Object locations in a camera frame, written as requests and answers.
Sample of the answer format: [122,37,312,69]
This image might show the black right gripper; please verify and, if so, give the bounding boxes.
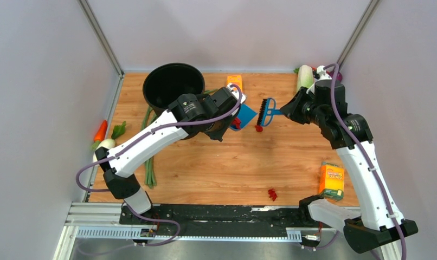
[280,86,326,127]

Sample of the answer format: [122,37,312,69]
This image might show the napa cabbage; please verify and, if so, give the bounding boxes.
[296,64,314,93]

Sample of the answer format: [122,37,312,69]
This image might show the green long beans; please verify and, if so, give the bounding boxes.
[139,88,219,190]

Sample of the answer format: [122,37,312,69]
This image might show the blue plastic dustpan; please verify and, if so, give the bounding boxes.
[229,104,257,132]

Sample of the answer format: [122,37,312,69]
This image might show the blue hand brush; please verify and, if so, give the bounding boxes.
[256,97,283,128]

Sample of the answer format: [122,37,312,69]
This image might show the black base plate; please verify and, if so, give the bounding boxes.
[118,203,334,238]

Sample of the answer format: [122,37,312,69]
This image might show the purple onion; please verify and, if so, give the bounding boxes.
[328,70,343,82]

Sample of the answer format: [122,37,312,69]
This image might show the aluminium frame rail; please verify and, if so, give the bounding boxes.
[54,203,318,259]

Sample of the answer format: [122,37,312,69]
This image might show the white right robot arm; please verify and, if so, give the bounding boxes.
[280,80,418,254]

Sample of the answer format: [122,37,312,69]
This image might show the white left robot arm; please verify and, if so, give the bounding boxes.
[95,84,246,225]

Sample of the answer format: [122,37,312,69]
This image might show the yellow orange carton box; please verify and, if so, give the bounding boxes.
[227,75,243,92]

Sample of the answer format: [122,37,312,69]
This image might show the orange juice box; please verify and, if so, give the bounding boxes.
[318,162,345,202]

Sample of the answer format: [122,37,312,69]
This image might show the orange carrot at left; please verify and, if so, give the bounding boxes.
[91,120,108,151]

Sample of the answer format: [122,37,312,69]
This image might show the white radish with leaves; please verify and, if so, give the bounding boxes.
[92,121,127,162]

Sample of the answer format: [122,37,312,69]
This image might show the black plastic bin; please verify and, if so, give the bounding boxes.
[142,63,205,115]

